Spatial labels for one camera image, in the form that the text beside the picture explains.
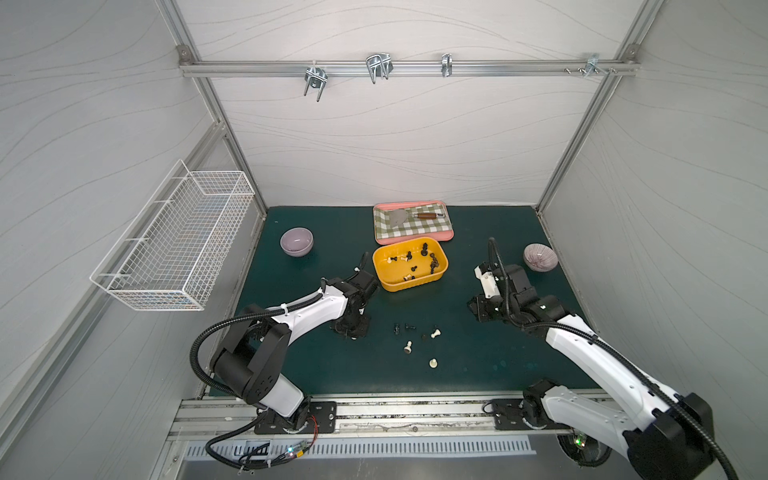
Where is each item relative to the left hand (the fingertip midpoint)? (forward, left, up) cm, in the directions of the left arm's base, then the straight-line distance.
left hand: (356, 333), depth 86 cm
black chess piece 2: (+3, -15, -1) cm, 16 cm away
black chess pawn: (+23, -17, -1) cm, 29 cm away
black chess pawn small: (0, -20, -1) cm, 20 cm away
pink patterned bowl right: (+29, -63, -1) cm, 69 cm away
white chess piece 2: (-4, -15, -1) cm, 16 cm away
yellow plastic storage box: (+26, -15, -2) cm, 30 cm away
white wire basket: (+7, +42, +29) cm, 51 cm away
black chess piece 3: (+25, -24, 0) cm, 35 cm away
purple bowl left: (+32, +24, +3) cm, 40 cm away
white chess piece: (+28, -14, -1) cm, 31 cm away
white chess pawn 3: (+20, -15, 0) cm, 25 cm away
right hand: (+6, -33, +10) cm, 35 cm away
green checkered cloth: (+44, -17, -1) cm, 47 cm away
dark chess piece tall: (+28, -25, -1) cm, 38 cm away
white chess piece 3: (+1, -24, -2) cm, 24 cm away
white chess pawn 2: (-8, -22, -1) cm, 23 cm away
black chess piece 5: (+31, -21, -1) cm, 38 cm away
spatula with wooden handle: (+49, -12, -1) cm, 50 cm away
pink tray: (+38, -29, -1) cm, 48 cm away
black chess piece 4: (+29, -16, 0) cm, 33 cm away
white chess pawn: (+27, -9, -1) cm, 29 cm away
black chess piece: (+2, -12, -2) cm, 12 cm away
